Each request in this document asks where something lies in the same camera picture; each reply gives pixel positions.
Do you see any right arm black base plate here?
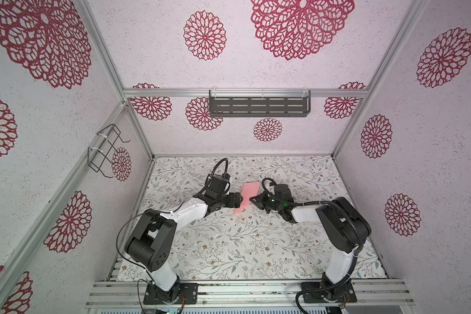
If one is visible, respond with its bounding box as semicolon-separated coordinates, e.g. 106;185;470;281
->
300;280;357;304

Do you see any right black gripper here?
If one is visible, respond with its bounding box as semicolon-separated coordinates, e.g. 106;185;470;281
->
249;191;283;214

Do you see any pink square paper sheet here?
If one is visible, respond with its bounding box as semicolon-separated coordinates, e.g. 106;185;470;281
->
234;182;261;215

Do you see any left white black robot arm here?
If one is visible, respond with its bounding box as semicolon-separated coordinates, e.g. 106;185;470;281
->
124;192;243;294

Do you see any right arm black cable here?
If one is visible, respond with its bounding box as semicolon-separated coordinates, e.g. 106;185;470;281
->
260;177;366;314

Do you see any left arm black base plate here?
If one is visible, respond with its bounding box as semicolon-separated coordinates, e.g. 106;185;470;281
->
143;283;199;306

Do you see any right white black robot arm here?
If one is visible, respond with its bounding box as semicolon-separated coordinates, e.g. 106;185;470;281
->
250;192;372;294

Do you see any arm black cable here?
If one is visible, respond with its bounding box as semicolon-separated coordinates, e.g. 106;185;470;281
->
205;158;230;189
260;177;366;314

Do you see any black wire wall rack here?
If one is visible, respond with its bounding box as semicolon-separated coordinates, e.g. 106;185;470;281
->
86;124;130;179

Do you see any dark grey slotted wall shelf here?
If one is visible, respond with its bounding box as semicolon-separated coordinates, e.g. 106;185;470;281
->
208;90;311;118

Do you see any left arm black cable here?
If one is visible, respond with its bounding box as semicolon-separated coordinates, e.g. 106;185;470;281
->
205;158;230;189

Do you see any aluminium front rail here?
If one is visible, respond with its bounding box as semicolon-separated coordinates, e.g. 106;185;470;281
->
84;279;416;310

